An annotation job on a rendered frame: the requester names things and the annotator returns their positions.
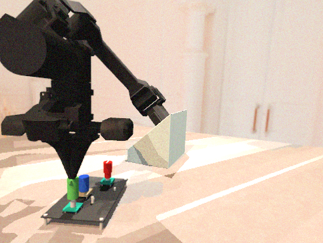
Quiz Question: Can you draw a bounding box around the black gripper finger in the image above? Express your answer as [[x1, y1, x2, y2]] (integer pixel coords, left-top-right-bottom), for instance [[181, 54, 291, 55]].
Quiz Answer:
[[68, 134, 100, 180], [41, 133, 75, 180]]

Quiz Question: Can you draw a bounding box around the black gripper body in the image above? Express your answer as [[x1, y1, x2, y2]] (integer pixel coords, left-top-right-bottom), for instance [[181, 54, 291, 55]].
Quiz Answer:
[[1, 80, 133, 141]]

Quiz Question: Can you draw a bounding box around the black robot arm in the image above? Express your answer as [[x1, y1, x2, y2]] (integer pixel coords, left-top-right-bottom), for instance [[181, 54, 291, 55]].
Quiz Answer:
[[0, 0, 169, 142]]

